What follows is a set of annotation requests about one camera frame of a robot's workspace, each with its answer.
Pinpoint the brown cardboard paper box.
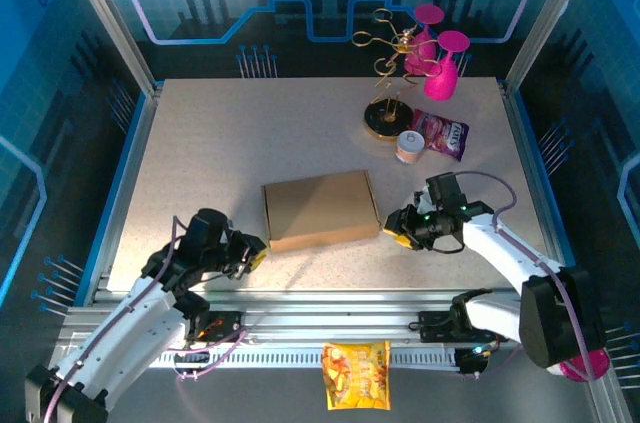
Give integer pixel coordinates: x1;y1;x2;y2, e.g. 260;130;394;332
261;170;382;253

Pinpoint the purple snack packet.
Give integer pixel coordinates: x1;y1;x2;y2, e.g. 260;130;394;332
410;109;470;162

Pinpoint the yellow chips bag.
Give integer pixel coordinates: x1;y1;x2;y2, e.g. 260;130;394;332
321;340;393;412

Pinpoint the pink plastic cup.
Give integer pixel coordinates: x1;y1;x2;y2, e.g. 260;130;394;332
559;347;611;384

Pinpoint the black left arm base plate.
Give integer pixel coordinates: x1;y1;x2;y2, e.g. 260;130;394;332
172;310;249;344

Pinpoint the aluminium front rail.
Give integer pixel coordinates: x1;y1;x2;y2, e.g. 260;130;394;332
59;290;526;352

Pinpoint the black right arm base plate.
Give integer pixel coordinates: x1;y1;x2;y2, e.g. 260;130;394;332
417;310;501;344

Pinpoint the white slotted cable duct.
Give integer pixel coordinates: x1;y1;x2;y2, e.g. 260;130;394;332
149;347;461;370

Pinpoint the gold wire glass rack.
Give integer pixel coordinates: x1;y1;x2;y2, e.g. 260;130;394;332
351;7;441;143

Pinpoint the aluminium frame post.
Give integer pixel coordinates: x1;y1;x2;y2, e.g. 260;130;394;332
503;0;587;89
57;0;157;94

